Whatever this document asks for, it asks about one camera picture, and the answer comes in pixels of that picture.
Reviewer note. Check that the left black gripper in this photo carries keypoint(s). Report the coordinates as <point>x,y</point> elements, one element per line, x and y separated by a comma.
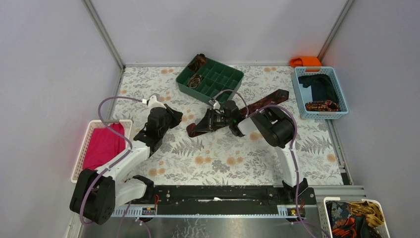
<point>148,138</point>

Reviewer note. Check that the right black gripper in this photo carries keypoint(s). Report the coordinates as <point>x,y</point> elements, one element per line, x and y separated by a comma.
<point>207,123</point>

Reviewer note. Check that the dark red patterned tie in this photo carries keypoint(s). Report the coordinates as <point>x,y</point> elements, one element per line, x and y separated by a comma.
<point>275,98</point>

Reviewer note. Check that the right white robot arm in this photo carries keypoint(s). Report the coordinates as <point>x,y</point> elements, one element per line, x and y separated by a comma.
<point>274,123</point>

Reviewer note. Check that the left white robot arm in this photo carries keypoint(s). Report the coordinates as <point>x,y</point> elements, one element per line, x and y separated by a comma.
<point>99,192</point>

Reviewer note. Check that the white basket left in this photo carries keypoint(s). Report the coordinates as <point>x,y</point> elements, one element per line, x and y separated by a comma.
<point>128,132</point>

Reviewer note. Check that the white basket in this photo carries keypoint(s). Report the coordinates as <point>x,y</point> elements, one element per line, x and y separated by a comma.
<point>377,232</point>
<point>128,132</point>

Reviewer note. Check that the floral tablecloth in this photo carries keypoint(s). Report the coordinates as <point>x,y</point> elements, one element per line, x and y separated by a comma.
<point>220,158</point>

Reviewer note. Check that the green compartment organizer tray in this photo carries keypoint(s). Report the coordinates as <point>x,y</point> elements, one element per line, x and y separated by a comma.
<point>219,80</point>

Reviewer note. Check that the striped rolled tie in tray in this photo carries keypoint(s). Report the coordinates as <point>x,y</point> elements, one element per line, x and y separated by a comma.
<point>194,81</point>

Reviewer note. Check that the magenta cloth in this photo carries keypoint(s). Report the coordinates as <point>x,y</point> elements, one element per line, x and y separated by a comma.
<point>104,145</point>

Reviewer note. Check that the brown rolled tie back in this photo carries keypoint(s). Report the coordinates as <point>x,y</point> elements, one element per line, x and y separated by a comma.
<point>198,61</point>

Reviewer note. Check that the light blue plastic basket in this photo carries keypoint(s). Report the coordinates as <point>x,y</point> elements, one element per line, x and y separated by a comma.
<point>304,95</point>

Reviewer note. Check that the orange cloth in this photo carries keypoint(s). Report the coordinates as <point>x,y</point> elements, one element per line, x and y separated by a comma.
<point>312,63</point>

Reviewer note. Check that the colourful patterned tie in basket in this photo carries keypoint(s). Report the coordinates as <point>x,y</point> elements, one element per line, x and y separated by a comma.
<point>322,106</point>

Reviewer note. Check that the dark navy cloth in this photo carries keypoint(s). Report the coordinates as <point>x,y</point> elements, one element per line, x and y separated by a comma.
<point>321,87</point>

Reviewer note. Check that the orange black floral tie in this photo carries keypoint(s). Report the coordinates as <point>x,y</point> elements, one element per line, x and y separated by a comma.
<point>344,224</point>

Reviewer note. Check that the gold yellow tie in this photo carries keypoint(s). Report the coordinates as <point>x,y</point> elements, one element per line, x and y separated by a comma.
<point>372,211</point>

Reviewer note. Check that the white basket bottom right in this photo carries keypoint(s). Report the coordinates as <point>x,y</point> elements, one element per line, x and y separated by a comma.
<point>377,232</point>

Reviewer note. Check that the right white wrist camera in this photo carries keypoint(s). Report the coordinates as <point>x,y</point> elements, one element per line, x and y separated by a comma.
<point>215,104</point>

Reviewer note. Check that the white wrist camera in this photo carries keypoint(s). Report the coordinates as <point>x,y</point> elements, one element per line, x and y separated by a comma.
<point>215,104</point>
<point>152,102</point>

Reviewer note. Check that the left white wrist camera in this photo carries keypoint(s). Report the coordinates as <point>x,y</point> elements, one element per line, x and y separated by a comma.
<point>152,102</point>

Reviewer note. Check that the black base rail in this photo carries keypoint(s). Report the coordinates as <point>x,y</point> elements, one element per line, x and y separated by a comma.
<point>226,200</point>

